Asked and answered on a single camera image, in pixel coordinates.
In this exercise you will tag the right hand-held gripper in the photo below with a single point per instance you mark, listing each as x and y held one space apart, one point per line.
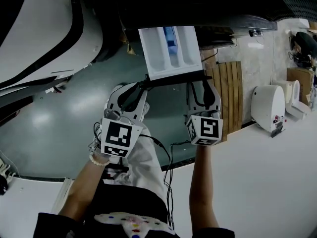
208 130

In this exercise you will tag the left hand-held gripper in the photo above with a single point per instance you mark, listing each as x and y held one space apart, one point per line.
118 135

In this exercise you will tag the white detergent drawer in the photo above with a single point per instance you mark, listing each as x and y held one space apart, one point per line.
158 58

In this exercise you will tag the dark washing machine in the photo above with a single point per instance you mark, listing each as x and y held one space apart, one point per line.
188 4

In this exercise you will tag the person's right forearm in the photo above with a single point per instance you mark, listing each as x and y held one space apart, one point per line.
203 177

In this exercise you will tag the person's left forearm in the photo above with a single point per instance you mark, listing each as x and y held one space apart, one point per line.
84 182

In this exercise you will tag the wooden slatted board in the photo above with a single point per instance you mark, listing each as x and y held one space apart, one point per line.
230 95

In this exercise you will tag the white rounded appliance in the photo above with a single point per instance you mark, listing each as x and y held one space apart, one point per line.
268 105

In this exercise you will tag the person's white trouser leg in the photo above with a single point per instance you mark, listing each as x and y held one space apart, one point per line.
143 162

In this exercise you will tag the white toilet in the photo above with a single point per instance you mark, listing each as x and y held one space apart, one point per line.
297 98

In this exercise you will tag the brown cardboard box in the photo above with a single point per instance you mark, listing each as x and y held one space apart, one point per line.
301 79

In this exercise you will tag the person's black top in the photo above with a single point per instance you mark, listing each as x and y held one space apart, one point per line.
123 199

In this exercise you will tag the white shell with black stripe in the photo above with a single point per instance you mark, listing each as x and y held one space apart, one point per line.
44 28

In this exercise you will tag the stack of white panels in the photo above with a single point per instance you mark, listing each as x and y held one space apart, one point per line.
63 195

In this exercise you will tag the black bag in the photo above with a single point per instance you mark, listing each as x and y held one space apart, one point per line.
305 43

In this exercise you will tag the white dotted fabric patch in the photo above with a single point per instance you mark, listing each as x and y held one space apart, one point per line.
133 223

